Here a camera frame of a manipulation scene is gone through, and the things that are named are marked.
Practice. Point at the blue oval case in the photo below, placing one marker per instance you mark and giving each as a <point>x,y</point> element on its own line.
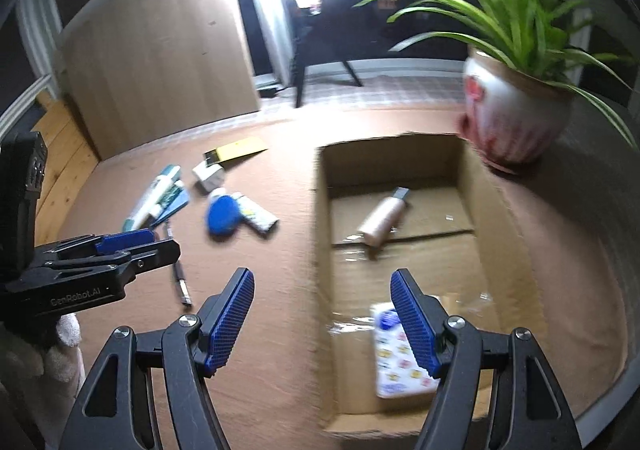
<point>225,216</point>

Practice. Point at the cardboard box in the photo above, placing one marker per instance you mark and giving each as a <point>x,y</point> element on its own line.
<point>345,290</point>

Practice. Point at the white patterned tissue packet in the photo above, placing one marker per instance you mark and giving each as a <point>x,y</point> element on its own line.
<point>395,372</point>

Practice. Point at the blue green sachet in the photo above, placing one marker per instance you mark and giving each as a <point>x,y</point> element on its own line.
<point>176,202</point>

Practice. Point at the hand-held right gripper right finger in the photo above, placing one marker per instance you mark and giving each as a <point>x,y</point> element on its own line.
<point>416,327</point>

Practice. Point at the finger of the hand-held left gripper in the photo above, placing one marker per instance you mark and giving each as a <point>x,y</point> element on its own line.
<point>125,241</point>
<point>150,255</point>

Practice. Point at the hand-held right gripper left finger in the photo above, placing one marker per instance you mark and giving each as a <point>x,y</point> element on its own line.
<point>230,322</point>

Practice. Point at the light wooden cabinet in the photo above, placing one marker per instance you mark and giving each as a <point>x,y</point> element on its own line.
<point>160,55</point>

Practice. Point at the black pen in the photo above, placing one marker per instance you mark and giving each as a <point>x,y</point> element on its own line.
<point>180,280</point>

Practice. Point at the brown tablecloth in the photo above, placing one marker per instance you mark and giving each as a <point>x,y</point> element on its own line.
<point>280,260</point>

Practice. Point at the yellow packet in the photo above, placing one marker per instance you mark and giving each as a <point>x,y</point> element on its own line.
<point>240,150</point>

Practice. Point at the wooden side panel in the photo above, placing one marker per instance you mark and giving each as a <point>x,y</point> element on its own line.
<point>62,170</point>

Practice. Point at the beige bottle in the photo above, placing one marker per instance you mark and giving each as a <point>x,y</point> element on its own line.
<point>382,220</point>

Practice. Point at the potted green plant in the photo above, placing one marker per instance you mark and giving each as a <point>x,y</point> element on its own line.
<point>515,115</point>

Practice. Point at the black tripod stand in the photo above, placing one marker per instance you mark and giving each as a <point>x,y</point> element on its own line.
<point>305,55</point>

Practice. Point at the green and white tube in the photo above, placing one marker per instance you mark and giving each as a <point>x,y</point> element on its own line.
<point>150,197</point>

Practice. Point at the small white box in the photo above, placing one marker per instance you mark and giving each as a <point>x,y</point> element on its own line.
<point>209,178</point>

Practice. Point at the person's left hand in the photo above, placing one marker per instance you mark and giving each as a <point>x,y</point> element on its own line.
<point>67,330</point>

